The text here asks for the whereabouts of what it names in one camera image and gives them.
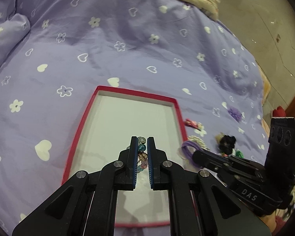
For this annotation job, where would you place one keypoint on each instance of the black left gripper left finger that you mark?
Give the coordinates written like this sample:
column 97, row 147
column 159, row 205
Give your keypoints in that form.
column 86, row 203

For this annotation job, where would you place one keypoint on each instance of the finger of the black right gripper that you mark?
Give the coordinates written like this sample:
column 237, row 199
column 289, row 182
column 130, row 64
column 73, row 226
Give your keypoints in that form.
column 209, row 160

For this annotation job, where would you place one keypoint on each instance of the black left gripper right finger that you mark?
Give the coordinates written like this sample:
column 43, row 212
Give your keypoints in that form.
column 199, row 204

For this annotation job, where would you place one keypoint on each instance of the red white jewelry box tray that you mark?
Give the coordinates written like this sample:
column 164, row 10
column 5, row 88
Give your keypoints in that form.
column 112, row 117

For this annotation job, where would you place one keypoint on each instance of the black flower hair accessory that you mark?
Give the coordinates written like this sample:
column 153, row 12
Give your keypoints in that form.
column 226, row 143

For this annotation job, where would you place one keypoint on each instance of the green bead accessory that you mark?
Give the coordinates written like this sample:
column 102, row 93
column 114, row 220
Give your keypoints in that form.
column 239, row 154

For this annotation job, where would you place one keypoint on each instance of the red bow hair clip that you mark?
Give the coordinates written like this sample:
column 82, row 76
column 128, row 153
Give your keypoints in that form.
column 193, row 124

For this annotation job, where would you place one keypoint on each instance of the purple flower hair accessory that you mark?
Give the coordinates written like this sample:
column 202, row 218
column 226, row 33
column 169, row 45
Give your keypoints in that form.
column 235, row 113

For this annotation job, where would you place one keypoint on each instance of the purple heart flower bedsheet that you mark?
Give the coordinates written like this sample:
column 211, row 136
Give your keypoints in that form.
column 166, row 47

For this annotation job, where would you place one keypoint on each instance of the purple matching pillow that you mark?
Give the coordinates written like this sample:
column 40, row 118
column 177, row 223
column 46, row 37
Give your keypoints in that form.
column 11, row 33

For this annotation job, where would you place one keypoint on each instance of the black camera box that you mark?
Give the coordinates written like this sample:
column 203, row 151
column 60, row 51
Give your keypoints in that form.
column 280, row 157

